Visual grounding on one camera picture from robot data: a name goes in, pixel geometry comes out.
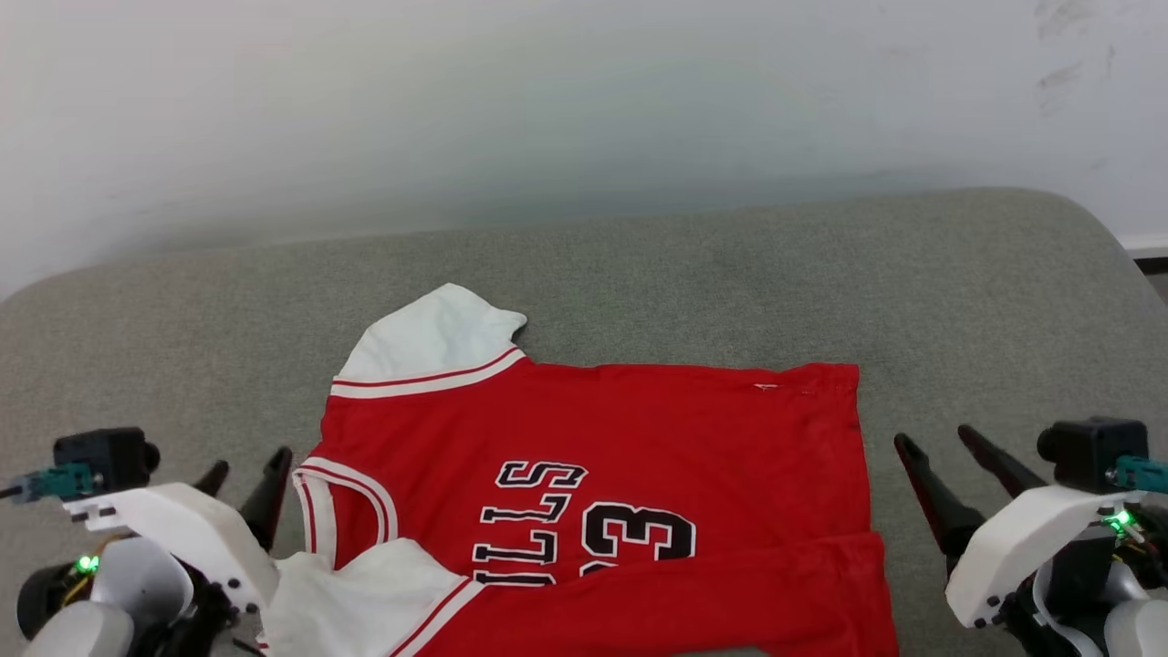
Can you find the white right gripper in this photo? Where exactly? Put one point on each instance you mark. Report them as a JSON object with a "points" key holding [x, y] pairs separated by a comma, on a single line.
{"points": [[1013, 547]]}

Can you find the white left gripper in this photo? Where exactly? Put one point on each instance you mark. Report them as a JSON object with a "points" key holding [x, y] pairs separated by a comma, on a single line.
{"points": [[192, 529]]}

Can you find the red and white basketball jersey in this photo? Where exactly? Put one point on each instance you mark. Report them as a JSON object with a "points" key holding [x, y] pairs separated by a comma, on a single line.
{"points": [[639, 438]]}

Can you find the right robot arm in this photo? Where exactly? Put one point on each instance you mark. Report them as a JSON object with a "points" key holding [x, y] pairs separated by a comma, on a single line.
{"points": [[1113, 602]]}

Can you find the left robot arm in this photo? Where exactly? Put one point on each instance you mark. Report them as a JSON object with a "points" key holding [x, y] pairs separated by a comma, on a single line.
{"points": [[119, 593]]}

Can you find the white skirting board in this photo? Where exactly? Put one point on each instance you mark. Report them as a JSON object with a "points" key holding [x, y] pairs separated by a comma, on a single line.
{"points": [[1148, 246]]}

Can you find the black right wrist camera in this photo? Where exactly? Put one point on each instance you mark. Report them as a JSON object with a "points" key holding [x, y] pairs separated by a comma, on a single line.
{"points": [[1090, 452]]}

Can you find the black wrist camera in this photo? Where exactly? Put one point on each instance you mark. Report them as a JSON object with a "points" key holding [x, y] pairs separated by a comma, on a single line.
{"points": [[1090, 452], [105, 456]]}

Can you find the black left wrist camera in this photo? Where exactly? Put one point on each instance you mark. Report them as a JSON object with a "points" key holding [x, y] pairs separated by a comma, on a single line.
{"points": [[105, 456]]}

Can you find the teal right camera connector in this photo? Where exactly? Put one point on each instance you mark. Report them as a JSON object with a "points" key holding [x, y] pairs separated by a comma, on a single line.
{"points": [[1142, 473]]}

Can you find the teal camera connector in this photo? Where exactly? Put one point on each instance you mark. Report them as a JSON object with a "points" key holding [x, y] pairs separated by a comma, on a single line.
{"points": [[55, 481], [1142, 473]]}

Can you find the teal left camera connector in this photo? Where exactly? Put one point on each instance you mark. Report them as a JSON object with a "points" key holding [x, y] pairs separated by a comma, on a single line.
{"points": [[55, 481]]}

